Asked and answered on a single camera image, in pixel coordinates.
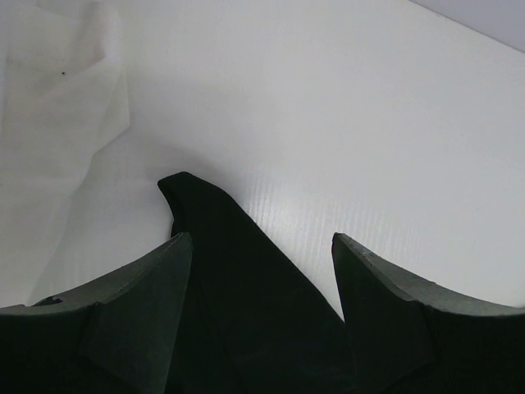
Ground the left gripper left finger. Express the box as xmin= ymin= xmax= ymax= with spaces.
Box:
xmin=1 ymin=233 xmax=192 ymax=393

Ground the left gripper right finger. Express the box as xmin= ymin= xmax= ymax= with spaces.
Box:
xmin=331 ymin=233 xmax=524 ymax=393

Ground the black daisy print t-shirt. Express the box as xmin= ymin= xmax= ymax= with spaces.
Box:
xmin=158 ymin=172 xmax=357 ymax=393

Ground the white folded t-shirt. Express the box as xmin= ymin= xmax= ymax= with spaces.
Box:
xmin=0 ymin=0 xmax=181 ymax=309

